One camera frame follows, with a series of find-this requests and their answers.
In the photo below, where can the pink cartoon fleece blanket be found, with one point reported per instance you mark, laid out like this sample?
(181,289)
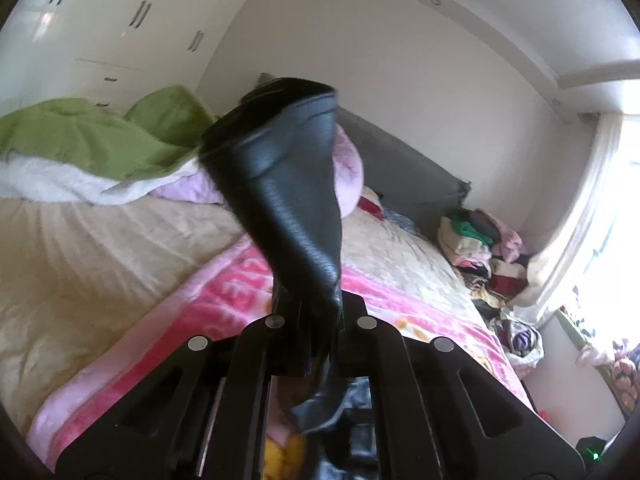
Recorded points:
(219,300)

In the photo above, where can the black leather jacket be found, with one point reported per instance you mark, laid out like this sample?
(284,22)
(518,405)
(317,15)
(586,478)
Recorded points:
(314,338)

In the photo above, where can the pile of folded clothes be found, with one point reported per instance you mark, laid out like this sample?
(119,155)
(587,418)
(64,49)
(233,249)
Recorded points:
(490,257)

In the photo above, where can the cream window curtain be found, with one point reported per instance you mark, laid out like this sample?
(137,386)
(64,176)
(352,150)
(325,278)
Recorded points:
(553,272)

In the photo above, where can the beige quilted bed cover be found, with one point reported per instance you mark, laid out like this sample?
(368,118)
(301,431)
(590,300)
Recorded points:
(75,277)

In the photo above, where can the dark grey bed headboard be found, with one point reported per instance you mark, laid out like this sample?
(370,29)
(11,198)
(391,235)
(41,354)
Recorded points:
(405,174)

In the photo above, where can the green and white blanket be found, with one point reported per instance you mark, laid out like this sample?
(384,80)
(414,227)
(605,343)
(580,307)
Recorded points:
(71,150)

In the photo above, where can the red and white pillow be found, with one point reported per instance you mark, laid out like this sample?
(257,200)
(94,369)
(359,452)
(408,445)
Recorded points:
(370,202)

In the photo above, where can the cream built-in wardrobe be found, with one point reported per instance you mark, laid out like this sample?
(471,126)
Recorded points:
(110,52)

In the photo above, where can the floral cloth bundle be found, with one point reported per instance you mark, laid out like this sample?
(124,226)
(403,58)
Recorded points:
(521,342)

